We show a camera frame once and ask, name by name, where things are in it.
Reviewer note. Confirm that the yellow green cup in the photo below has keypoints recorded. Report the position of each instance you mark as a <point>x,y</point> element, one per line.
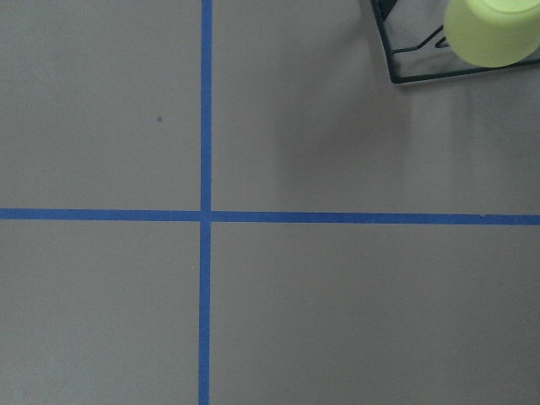
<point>492,34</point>

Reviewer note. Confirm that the black wire cup rack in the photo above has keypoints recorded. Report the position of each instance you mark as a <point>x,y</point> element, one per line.
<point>415,46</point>

